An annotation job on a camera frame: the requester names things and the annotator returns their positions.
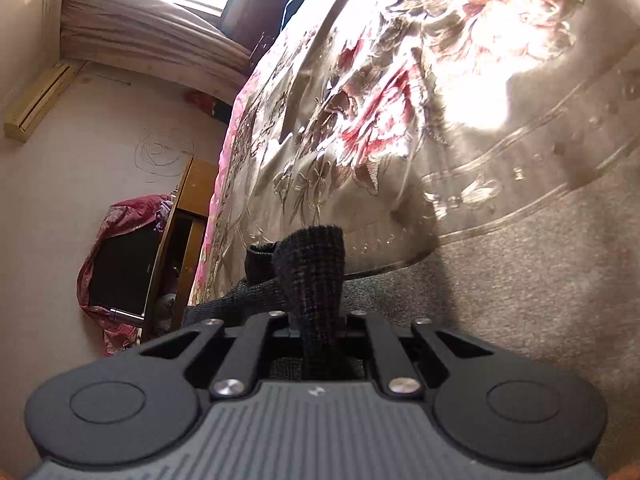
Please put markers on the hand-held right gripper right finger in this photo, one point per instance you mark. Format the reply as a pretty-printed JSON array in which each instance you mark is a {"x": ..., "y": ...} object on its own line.
[{"x": 377, "y": 345}]

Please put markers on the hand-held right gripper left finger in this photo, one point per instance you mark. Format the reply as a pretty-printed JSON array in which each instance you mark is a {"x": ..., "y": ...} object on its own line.
[{"x": 260, "y": 340}]

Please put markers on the dark grey plaid pants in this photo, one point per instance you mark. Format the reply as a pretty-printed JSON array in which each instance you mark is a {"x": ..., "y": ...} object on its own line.
[{"x": 315, "y": 270}]

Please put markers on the silver metal tube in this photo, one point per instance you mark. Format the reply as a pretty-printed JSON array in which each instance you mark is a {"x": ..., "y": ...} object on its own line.
[{"x": 125, "y": 314}]

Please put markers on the black television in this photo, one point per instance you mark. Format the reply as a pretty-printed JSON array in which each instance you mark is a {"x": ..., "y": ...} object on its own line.
[{"x": 125, "y": 270}]

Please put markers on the wooden side cabinet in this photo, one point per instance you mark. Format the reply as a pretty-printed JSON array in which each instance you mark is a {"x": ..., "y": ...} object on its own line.
[{"x": 192, "y": 195}]

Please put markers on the television with red cover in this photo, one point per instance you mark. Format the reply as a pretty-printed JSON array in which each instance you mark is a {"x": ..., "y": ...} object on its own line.
[{"x": 125, "y": 215}]

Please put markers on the floral satin bedspread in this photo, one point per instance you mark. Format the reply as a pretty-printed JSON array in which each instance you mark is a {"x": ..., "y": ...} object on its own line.
[{"x": 350, "y": 135}]

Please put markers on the red hanging cloth item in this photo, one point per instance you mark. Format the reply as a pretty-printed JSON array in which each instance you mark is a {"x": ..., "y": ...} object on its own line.
[{"x": 200, "y": 102}]

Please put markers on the beige patterned curtain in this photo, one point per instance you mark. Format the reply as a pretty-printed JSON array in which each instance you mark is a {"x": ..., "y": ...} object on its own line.
[{"x": 150, "y": 35}]

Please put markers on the dark blue bag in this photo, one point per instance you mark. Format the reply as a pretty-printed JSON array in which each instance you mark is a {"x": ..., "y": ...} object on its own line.
[{"x": 290, "y": 7}]

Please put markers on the maroon upholstered bench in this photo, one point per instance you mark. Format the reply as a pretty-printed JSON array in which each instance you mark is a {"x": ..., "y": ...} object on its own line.
[{"x": 260, "y": 5}]

